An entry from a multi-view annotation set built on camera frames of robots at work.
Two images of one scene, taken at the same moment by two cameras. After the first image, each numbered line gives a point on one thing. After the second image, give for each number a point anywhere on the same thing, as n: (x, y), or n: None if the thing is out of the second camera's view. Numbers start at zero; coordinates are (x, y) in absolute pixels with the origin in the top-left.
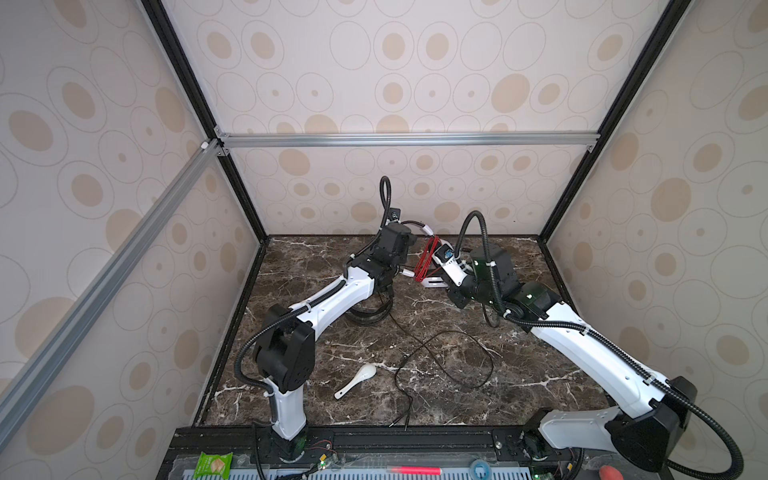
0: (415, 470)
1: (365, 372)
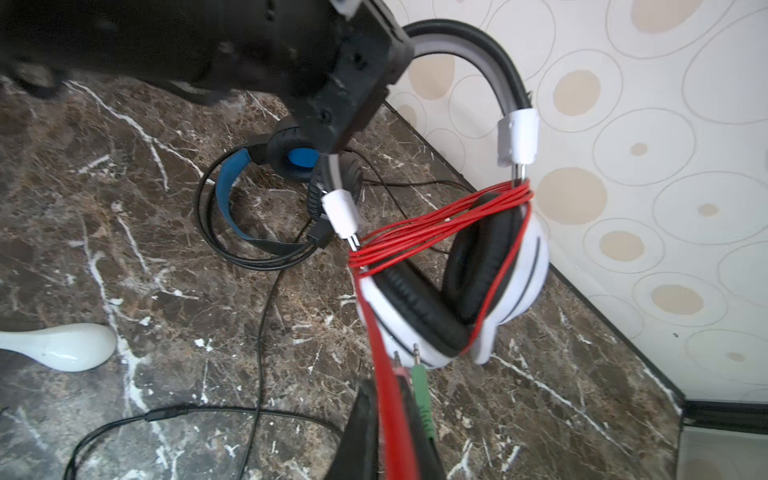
0: None
1: (74, 347)
